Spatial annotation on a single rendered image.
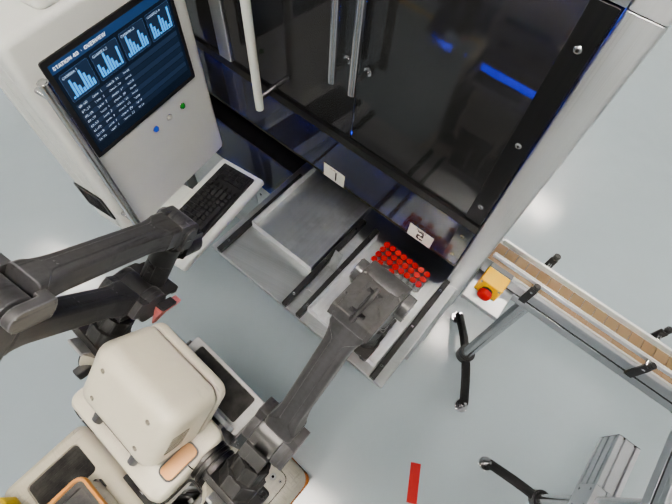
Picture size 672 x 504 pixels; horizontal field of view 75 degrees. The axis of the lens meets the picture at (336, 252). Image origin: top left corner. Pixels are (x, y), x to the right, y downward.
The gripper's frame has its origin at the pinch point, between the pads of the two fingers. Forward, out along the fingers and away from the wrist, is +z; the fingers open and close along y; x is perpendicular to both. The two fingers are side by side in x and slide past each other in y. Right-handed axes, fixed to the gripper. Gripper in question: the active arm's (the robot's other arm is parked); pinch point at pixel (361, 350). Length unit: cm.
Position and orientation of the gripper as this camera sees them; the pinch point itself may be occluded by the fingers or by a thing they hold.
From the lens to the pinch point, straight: 130.9
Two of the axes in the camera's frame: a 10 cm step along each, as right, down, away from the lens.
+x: -7.6, -5.9, 2.7
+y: 6.3, -6.0, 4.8
